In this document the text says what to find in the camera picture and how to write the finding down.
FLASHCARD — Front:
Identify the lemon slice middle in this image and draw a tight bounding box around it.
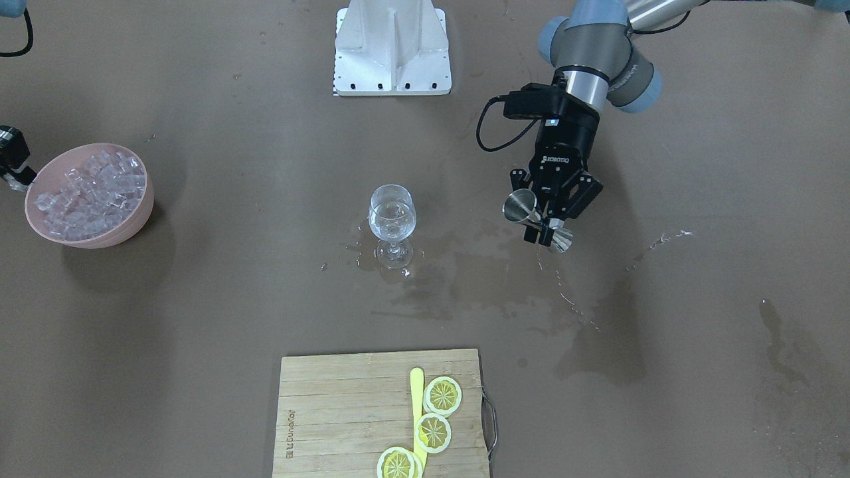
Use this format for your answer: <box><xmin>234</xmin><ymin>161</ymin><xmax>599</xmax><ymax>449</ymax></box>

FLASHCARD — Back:
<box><xmin>413</xmin><ymin>412</ymin><xmax>452</xmax><ymax>454</ymax></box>

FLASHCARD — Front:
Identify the lemon slice upper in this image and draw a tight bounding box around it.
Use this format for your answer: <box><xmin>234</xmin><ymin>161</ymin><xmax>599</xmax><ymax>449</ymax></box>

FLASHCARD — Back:
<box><xmin>423</xmin><ymin>376</ymin><xmax>464</xmax><ymax>418</ymax></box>

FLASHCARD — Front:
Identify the lemon slice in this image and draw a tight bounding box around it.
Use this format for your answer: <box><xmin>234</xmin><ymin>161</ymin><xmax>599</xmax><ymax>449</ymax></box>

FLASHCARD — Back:
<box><xmin>413</xmin><ymin>412</ymin><xmax>452</xmax><ymax>454</ymax></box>
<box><xmin>423</xmin><ymin>376</ymin><xmax>464</xmax><ymax>418</ymax></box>
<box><xmin>375</xmin><ymin>447</ymin><xmax>422</xmax><ymax>478</ymax></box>

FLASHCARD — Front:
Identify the steel double jigger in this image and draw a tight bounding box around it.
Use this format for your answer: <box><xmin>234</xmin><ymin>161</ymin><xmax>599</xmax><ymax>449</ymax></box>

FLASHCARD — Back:
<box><xmin>502</xmin><ymin>189</ymin><xmax>574</xmax><ymax>253</ymax></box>

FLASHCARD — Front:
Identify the clear wine glass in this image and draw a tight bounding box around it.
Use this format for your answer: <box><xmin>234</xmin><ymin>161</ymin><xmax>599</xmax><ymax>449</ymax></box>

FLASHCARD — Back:
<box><xmin>369</xmin><ymin>184</ymin><xmax>417</xmax><ymax>270</ymax></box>

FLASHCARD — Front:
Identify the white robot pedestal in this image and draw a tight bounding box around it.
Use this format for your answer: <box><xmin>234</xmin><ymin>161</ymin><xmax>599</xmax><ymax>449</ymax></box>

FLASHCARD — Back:
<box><xmin>332</xmin><ymin>1</ymin><xmax>452</xmax><ymax>97</ymax></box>

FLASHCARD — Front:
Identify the pink bowl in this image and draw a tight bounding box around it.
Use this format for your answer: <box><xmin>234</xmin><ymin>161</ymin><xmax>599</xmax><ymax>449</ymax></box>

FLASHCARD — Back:
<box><xmin>25</xmin><ymin>143</ymin><xmax>154</xmax><ymax>249</ymax></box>

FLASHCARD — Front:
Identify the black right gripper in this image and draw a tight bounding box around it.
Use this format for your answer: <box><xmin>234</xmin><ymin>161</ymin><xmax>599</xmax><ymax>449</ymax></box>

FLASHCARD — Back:
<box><xmin>1</xmin><ymin>126</ymin><xmax>37</xmax><ymax>193</ymax></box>

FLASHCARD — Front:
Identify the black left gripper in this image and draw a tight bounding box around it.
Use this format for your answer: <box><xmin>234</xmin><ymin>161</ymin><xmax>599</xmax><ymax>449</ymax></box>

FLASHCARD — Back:
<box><xmin>509</xmin><ymin>100</ymin><xmax>604</xmax><ymax>248</ymax></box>

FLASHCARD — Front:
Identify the lemon slice lower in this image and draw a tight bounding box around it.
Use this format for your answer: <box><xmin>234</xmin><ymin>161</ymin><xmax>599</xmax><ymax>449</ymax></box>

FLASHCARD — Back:
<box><xmin>375</xmin><ymin>447</ymin><xmax>422</xmax><ymax>478</ymax></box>

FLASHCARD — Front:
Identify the yellow plastic knife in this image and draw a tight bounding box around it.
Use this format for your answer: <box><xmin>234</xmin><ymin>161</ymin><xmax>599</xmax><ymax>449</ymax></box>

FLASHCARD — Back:
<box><xmin>409</xmin><ymin>367</ymin><xmax>428</xmax><ymax>470</ymax></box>

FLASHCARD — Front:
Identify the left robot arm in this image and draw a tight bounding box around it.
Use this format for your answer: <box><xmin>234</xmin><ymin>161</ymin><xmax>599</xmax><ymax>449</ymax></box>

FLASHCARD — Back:
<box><xmin>502</xmin><ymin>1</ymin><xmax>701</xmax><ymax>253</ymax></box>

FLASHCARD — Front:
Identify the clear ice cubes pile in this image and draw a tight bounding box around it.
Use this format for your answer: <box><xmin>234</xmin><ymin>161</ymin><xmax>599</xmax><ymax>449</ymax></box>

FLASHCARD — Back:
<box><xmin>35</xmin><ymin>149</ymin><xmax>147</xmax><ymax>242</ymax></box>

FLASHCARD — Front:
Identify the bamboo cutting board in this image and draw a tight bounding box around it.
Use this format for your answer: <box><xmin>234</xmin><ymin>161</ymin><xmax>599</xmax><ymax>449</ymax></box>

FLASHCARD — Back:
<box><xmin>272</xmin><ymin>349</ymin><xmax>491</xmax><ymax>477</ymax></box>

